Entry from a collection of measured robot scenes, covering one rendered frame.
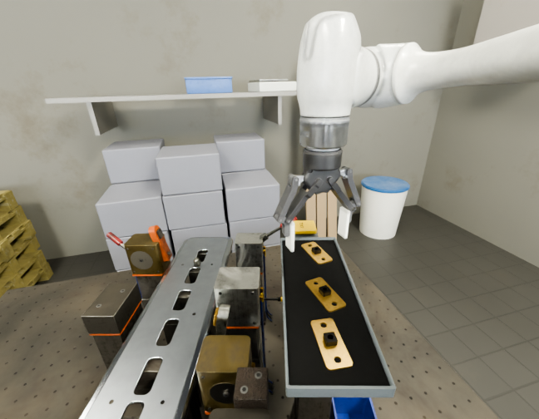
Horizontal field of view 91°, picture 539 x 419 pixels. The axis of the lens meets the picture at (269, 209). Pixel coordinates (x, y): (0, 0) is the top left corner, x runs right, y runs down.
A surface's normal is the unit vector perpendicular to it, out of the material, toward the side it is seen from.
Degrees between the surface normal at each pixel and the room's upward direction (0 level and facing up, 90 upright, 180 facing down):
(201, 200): 90
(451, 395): 0
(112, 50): 90
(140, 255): 90
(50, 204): 90
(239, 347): 0
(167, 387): 0
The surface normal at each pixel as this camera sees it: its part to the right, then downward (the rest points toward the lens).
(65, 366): -0.03, -0.91
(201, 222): 0.23, 0.40
